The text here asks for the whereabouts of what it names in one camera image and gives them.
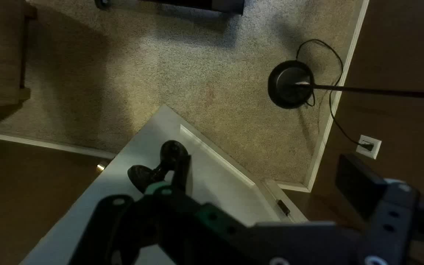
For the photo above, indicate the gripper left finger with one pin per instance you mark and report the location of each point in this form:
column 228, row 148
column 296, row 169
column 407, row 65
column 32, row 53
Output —
column 182, row 224

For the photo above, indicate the black floor lamp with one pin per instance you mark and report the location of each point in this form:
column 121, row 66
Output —
column 289, row 86

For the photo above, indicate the white door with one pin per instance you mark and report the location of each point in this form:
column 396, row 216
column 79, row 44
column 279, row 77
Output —
column 219, row 184

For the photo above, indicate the black door knob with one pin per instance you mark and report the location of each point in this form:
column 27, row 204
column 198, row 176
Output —
column 149, row 176

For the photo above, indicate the dark furniture base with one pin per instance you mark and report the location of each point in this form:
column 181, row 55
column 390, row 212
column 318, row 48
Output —
column 197, row 4

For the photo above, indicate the white wall socket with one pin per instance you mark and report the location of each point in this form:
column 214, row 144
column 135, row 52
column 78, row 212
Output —
column 368, row 146

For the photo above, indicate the metal door stop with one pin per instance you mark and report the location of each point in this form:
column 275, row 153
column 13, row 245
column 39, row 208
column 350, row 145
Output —
column 100, row 168

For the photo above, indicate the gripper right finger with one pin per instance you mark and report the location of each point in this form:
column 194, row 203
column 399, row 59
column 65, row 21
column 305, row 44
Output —
column 392, row 217

